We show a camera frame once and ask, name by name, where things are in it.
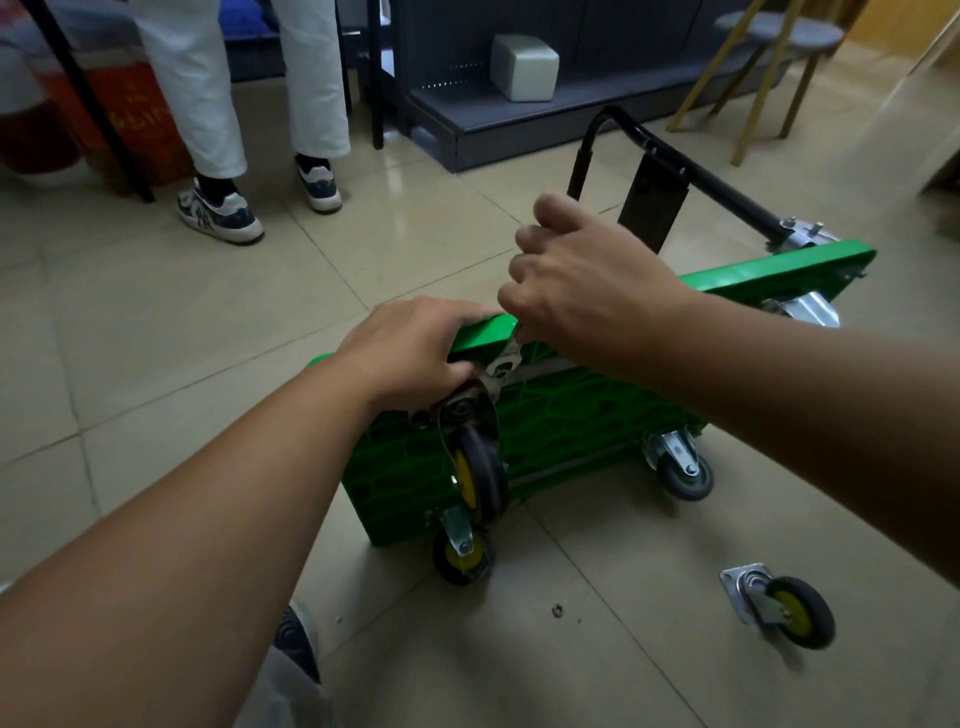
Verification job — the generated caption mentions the green platform trolley deck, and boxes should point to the green platform trolley deck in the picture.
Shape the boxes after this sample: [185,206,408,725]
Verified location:
[305,104,877,549]

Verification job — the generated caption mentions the white box on shelf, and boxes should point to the white box on shelf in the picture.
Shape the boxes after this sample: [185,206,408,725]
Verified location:
[489,33,562,104]

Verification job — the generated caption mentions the silver wrench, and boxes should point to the silver wrench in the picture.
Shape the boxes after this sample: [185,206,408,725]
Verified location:
[483,320,526,385]

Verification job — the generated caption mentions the wooden stool legs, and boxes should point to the wooden stool legs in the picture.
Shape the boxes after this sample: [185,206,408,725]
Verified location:
[665,0,849,168]

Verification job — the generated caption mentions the person's left forearm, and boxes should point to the person's left forearm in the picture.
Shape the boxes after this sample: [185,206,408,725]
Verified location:
[0,356,376,728]

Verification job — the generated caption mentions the person's right forearm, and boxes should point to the person's right forearm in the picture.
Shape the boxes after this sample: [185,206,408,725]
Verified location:
[644,296,960,590]

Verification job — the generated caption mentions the person's light trousers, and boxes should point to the person's light trousers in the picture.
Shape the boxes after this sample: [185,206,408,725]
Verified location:
[232,648,339,728]

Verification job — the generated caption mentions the person's left hand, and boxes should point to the person's left hand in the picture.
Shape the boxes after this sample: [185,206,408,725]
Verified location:
[333,296,505,414]

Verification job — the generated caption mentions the person's dark shoe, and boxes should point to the person's dark shoe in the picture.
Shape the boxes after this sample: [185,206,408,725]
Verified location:
[272,599,324,685]

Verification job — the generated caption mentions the person's right hand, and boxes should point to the person's right hand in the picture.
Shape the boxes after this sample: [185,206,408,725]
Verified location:
[496,191,706,380]

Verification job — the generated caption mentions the blue plastic crate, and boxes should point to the blue plastic crate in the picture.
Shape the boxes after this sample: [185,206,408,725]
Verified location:
[217,0,283,39]

